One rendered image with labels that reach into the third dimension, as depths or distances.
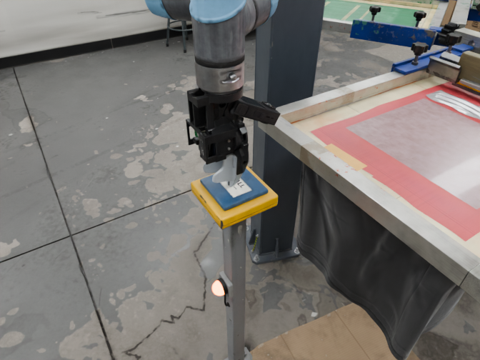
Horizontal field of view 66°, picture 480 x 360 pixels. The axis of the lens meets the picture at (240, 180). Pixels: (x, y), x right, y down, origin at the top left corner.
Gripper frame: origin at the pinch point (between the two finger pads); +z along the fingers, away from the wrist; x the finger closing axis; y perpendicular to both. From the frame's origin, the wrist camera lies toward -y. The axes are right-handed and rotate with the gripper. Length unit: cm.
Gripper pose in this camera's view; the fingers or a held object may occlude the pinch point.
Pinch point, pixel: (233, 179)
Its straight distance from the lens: 71.5
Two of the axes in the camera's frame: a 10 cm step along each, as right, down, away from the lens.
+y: -8.5, 3.3, -4.1
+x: 5.3, 5.4, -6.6
